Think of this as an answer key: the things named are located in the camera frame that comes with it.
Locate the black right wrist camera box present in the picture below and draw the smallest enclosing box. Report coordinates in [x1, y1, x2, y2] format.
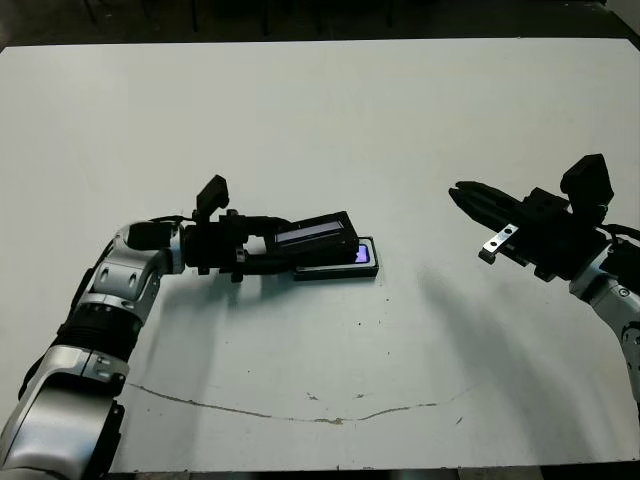
[559, 153, 615, 221]

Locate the black box lid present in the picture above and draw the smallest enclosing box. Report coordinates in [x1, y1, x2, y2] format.
[272, 212, 359, 262]

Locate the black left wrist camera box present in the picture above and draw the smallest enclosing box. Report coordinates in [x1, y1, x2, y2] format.
[194, 174, 230, 221]

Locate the black box with white tray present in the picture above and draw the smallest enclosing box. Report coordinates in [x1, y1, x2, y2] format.
[294, 237, 381, 282]

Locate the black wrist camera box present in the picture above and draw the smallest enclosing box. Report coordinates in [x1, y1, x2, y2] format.
[194, 174, 230, 221]
[559, 153, 615, 221]

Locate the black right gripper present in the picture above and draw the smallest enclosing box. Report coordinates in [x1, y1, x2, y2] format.
[449, 181, 609, 281]

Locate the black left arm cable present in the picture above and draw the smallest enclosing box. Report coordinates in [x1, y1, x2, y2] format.
[149, 213, 201, 226]

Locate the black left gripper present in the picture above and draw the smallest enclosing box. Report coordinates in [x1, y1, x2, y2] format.
[185, 214, 301, 282]

